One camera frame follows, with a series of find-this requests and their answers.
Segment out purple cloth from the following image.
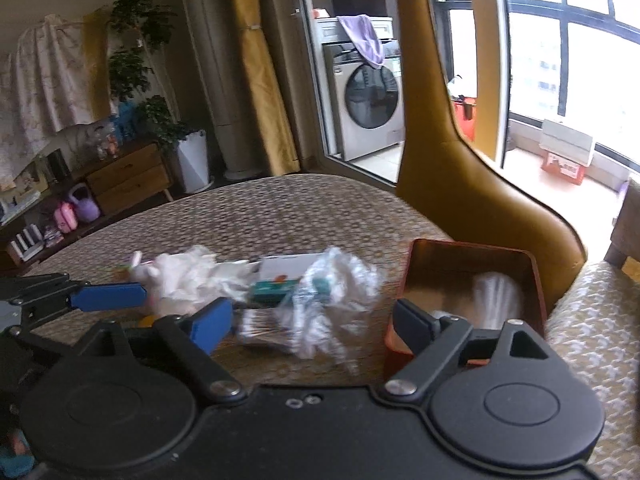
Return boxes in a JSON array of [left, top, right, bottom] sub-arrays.
[[337, 14, 386, 69]]

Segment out floral cloth cover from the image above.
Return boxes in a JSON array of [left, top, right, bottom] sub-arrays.
[[0, 12, 112, 188]]

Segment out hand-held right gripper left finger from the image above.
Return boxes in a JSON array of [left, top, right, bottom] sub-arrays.
[[75, 298, 249, 407]]

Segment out purple toy kettle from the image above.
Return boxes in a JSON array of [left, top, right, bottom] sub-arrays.
[[67, 182, 102, 224]]

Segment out white tower air conditioner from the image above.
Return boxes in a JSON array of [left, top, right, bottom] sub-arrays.
[[176, 0, 267, 182]]

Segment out blue toy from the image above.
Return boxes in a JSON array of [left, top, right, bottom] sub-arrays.
[[112, 102, 142, 142]]

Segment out white cardboard box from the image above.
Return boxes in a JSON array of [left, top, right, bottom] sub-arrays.
[[539, 118, 597, 166]]

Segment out silver washing machine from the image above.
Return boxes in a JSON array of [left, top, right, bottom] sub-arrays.
[[314, 16, 407, 162]]

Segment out red cardboard box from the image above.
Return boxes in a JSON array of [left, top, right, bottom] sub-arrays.
[[539, 146, 587, 187]]

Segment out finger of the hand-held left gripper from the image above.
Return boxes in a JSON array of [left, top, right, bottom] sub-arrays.
[[10, 272, 147, 329]]

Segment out green potted tree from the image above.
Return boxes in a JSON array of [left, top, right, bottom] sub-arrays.
[[106, 0, 197, 153]]

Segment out clear plastic bag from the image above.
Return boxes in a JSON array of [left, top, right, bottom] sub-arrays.
[[292, 246, 383, 363]]

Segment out yellow curtain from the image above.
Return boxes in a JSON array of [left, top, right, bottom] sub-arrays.
[[224, 0, 302, 177]]

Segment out white plastic bag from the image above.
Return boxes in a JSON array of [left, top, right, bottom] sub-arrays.
[[129, 246, 257, 317]]

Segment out green packet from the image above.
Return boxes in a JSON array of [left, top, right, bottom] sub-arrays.
[[249, 280, 297, 307]]

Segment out white square planter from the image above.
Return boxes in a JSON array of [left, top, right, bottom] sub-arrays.
[[171, 129, 212, 194]]

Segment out white carton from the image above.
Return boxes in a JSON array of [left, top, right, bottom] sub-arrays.
[[258, 254, 322, 287]]

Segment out beige upholstered chair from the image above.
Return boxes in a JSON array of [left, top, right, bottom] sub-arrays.
[[604, 177, 640, 273]]

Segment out yellow leather chair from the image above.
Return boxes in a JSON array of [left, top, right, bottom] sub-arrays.
[[395, 0, 589, 313]]

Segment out red bucket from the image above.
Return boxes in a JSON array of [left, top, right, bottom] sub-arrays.
[[451, 96, 479, 144]]

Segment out dark striped packet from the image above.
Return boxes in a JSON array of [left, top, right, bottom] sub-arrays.
[[238, 309, 297, 352]]

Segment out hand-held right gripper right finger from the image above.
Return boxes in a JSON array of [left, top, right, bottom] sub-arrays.
[[378, 299, 553, 408]]

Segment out pink toy bag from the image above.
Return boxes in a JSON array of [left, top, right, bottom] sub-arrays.
[[52, 202, 79, 234]]

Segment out white slotted rack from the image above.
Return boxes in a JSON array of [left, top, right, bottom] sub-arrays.
[[7, 224, 45, 262]]

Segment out patterned seat cushion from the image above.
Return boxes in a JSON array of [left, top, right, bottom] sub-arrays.
[[544, 260, 640, 480]]

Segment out wooden drawer cabinet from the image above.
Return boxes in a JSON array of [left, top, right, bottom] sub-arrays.
[[81, 139, 175, 216]]

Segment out red rectangular box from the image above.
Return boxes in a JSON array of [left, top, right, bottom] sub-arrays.
[[384, 239, 547, 382]]

